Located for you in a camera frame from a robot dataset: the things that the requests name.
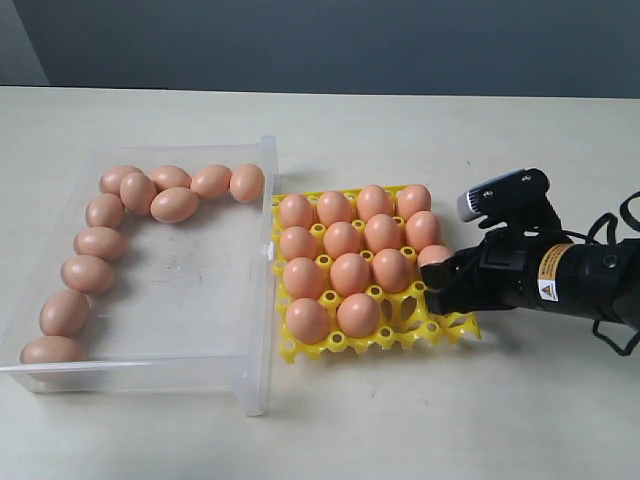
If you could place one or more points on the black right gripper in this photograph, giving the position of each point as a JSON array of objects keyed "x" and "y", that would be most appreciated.
[{"x": 494, "y": 275}]

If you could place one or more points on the brown egg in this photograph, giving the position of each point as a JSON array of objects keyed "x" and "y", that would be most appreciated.
[
  {"x": 373, "y": 200},
  {"x": 105, "y": 210},
  {"x": 350, "y": 274},
  {"x": 412, "y": 199},
  {"x": 169, "y": 176},
  {"x": 246, "y": 183},
  {"x": 88, "y": 274},
  {"x": 111, "y": 180},
  {"x": 422, "y": 229},
  {"x": 391, "y": 270},
  {"x": 296, "y": 210},
  {"x": 341, "y": 238},
  {"x": 64, "y": 314},
  {"x": 137, "y": 192},
  {"x": 432, "y": 254},
  {"x": 332, "y": 207},
  {"x": 303, "y": 278},
  {"x": 307, "y": 320},
  {"x": 102, "y": 242},
  {"x": 382, "y": 232},
  {"x": 174, "y": 205},
  {"x": 297, "y": 241},
  {"x": 53, "y": 349},
  {"x": 358, "y": 315},
  {"x": 211, "y": 182}
]

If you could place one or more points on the clear plastic bin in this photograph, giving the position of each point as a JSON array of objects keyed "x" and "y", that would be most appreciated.
[{"x": 191, "y": 304}]

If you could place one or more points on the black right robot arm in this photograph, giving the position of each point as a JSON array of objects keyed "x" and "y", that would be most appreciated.
[{"x": 591, "y": 276}]

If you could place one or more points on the yellow plastic egg tray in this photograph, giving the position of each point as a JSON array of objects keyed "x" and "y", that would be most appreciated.
[{"x": 404, "y": 316}]

